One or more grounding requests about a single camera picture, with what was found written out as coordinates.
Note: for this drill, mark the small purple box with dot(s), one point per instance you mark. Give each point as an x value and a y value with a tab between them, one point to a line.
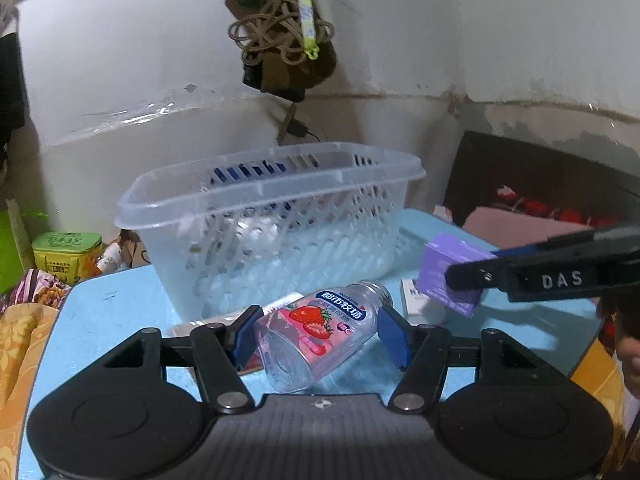
442	272

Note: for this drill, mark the small white box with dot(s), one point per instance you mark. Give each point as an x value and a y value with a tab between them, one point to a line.
422	305

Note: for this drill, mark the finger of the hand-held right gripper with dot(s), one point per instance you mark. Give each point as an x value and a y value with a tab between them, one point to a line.
565	244
560	280

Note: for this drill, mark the green tea tin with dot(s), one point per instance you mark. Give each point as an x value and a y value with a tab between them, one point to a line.
62	257

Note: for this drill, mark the brown cardboard box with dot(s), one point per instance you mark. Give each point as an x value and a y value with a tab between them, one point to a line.
135	250

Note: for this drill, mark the floral cloth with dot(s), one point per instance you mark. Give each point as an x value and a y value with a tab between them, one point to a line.
37	290

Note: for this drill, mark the dark hanging bag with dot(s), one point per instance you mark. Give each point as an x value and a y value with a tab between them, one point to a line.
292	72

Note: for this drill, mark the pink cloth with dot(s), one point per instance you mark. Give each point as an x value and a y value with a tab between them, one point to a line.
510	227

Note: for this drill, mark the dark board with red pattern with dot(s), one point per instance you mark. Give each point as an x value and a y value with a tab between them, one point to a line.
540	175

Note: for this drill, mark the yellow patterned blanket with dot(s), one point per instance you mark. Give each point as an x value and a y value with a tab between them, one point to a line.
20	385

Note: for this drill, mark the green paper bag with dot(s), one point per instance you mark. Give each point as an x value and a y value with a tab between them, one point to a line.
12	252

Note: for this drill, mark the blue package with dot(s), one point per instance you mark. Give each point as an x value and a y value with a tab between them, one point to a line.
240	172

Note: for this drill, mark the clear strawberry label plastic bottle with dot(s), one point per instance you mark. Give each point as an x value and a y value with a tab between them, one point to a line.
312	327

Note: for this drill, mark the clear plastic slotted basket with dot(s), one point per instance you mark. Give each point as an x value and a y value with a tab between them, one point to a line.
260	240

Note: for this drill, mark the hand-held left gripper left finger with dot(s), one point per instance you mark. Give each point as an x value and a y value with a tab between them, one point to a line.
244	336

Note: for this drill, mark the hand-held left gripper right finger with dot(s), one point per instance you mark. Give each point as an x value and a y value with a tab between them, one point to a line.
393	337

